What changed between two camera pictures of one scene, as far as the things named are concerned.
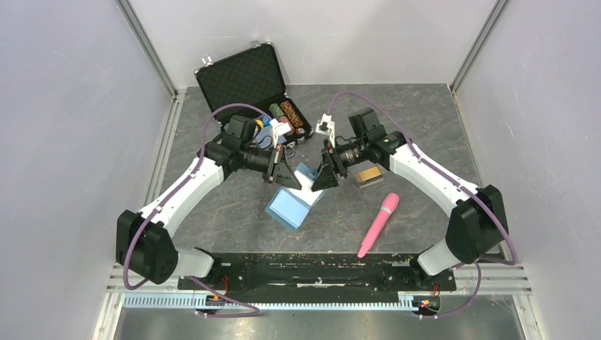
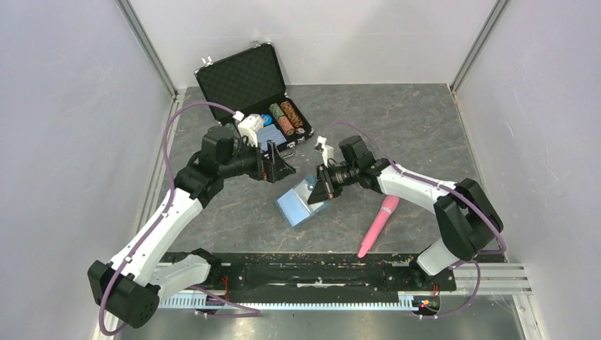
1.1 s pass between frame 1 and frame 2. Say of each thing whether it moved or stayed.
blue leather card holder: moved
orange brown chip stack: stayed
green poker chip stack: stayed
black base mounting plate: stayed
